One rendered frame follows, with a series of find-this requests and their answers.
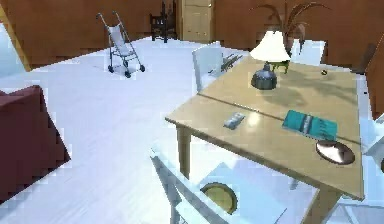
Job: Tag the dark wooden chair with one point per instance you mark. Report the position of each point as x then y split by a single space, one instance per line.
163 23

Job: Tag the small green figurine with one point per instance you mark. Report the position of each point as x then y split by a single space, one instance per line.
280 65

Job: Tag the white shade table lamp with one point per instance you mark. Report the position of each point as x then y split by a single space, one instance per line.
268 58

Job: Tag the small dark ball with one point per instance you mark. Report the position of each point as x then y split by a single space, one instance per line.
324 72

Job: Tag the dark red sofa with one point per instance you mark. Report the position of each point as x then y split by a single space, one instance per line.
26 140

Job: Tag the teal open book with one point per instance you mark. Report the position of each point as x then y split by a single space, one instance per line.
310 126

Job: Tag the light wooden dining table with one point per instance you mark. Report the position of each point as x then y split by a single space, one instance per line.
276 126

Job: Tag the grey baby stroller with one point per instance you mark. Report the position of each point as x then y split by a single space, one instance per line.
120 43

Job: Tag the white chair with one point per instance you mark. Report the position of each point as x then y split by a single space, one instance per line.
213 200
207 65

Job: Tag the grey remote control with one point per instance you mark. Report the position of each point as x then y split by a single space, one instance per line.
234 120

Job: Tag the beige room door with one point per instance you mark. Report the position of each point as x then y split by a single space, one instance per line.
196 20

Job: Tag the brown dried house plant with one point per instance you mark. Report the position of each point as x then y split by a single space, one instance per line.
293 23

